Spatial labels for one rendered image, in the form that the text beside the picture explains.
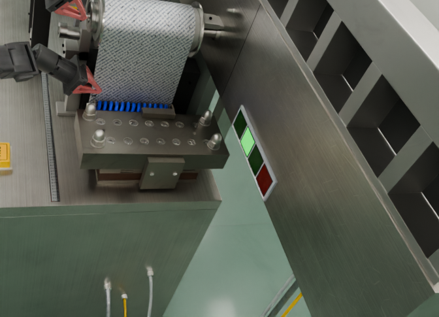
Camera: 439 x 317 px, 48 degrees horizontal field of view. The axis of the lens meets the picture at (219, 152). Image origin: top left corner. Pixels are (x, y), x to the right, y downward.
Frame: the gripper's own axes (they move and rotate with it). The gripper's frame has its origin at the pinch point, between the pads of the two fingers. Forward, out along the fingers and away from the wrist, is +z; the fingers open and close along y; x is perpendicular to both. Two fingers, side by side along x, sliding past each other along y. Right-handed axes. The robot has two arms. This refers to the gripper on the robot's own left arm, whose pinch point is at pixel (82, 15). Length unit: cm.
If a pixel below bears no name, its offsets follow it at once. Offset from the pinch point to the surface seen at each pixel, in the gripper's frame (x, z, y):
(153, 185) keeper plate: -11.6, 37.7, 26.7
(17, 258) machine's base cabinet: -53, 29, 31
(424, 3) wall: 136, 239, -157
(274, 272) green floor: -24, 164, 9
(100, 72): -6.4, 13.2, 4.7
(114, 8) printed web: 7.6, 2.5, 1.7
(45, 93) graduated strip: -30.8, 20.0, -11.9
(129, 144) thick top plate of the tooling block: -8.9, 24.6, 21.2
